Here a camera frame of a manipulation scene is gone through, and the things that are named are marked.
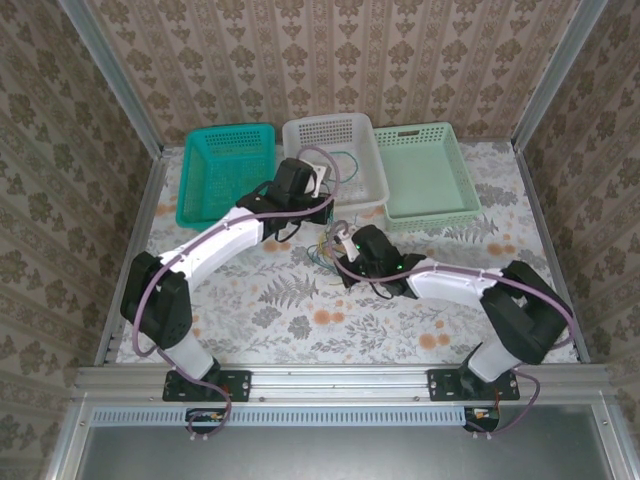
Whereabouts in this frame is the thin dark green cable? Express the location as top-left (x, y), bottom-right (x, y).
top-left (319, 151), bottom-right (362, 196)
top-left (305, 234), bottom-right (341, 281)

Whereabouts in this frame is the floral patterned table cover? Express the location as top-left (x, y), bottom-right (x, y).
top-left (107, 139), bottom-right (584, 366)

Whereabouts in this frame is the teal plastic basket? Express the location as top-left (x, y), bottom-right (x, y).
top-left (175, 123), bottom-right (278, 235)

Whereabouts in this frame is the white plastic basket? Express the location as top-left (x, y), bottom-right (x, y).
top-left (281, 112), bottom-right (392, 222)

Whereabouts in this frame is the mint green plastic basket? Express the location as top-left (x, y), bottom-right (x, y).
top-left (372, 122), bottom-right (484, 235)

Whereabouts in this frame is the grey metal panel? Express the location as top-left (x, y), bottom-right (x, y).
top-left (47, 402), bottom-right (634, 480)

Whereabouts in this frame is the black right camera cable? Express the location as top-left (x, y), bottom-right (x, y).
top-left (367, 279), bottom-right (401, 301)

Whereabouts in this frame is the black camera cable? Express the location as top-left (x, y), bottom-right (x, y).
top-left (367, 279), bottom-right (401, 301)
top-left (271, 219), bottom-right (302, 245)

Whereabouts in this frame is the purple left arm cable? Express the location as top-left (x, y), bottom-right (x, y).
top-left (132, 145), bottom-right (346, 441)

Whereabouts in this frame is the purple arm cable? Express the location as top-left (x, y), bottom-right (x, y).
top-left (332, 219), bottom-right (576, 441)
top-left (132, 145), bottom-right (346, 441)

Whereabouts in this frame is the black left camera cable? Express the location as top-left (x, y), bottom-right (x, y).
top-left (271, 219), bottom-right (302, 245)

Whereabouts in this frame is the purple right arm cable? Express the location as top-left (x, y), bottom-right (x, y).
top-left (332, 219), bottom-right (576, 441)

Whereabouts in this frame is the aluminium cross rail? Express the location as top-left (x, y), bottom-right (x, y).
top-left (73, 363), bottom-right (621, 407)

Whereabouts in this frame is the grey slotted cable duct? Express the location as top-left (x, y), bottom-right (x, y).
top-left (91, 405), bottom-right (471, 428)

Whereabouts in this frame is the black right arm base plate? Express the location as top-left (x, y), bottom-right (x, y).
top-left (427, 368), bottom-right (521, 403)

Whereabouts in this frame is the aluminium side rail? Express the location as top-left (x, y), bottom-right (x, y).
top-left (92, 147), bottom-right (174, 371)
top-left (513, 144), bottom-right (594, 365)

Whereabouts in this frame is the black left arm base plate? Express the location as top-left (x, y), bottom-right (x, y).
top-left (162, 368), bottom-right (253, 404)

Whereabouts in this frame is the aluminium frame post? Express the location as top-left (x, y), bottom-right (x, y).
top-left (510, 0), bottom-right (615, 154)
top-left (55, 0), bottom-right (167, 159)

